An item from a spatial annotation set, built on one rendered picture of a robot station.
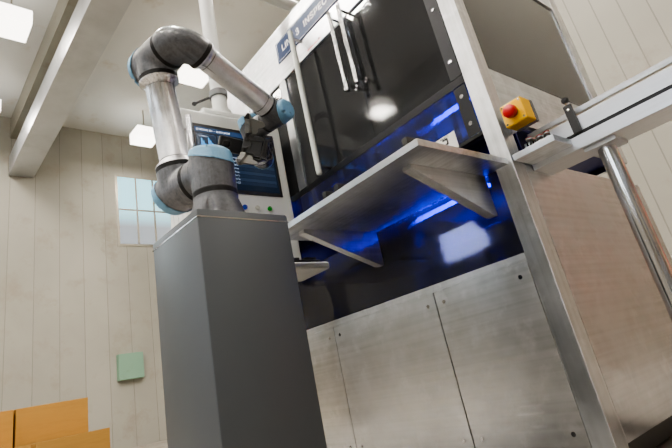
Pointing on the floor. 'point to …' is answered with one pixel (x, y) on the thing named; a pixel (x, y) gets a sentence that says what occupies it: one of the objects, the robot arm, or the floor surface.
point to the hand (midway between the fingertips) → (240, 137)
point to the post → (526, 213)
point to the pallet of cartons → (51, 427)
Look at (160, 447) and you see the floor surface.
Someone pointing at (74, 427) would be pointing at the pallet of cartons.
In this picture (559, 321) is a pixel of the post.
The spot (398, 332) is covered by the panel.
